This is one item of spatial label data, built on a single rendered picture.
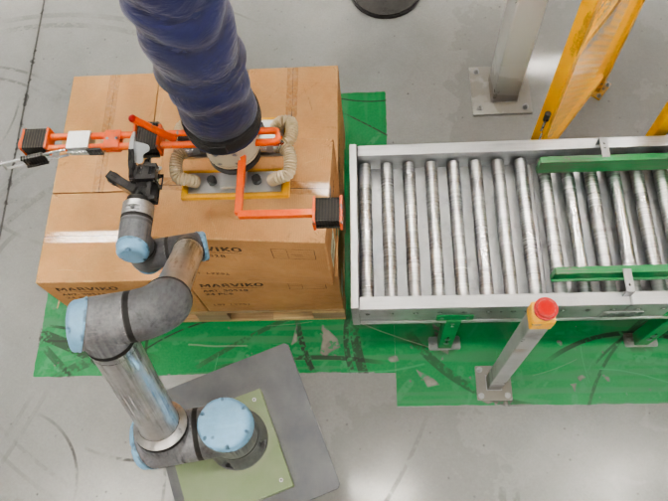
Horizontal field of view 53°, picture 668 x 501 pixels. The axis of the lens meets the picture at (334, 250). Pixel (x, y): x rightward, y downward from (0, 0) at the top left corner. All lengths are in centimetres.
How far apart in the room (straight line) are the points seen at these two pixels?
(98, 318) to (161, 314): 13
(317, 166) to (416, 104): 137
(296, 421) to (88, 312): 94
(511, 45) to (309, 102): 97
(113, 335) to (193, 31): 67
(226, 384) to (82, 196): 111
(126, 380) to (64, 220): 140
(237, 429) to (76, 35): 289
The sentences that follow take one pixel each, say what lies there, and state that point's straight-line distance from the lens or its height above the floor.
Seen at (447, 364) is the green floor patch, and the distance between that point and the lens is 305.
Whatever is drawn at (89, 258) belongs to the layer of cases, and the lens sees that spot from 285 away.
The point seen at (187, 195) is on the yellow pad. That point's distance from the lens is 215.
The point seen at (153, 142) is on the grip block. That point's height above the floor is 126.
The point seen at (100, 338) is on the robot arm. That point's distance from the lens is 153.
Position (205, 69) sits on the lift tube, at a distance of 165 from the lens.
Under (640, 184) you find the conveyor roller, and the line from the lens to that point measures 291.
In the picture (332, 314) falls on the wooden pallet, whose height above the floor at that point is 7.
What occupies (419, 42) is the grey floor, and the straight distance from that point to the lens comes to 386.
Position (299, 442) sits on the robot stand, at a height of 75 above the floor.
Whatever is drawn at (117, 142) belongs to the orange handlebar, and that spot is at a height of 125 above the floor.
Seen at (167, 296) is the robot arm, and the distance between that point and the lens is 152.
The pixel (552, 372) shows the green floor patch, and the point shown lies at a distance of 311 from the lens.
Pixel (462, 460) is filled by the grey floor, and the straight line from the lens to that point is 298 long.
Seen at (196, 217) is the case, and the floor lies 94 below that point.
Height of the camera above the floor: 295
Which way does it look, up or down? 67 degrees down
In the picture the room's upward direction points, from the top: 10 degrees counter-clockwise
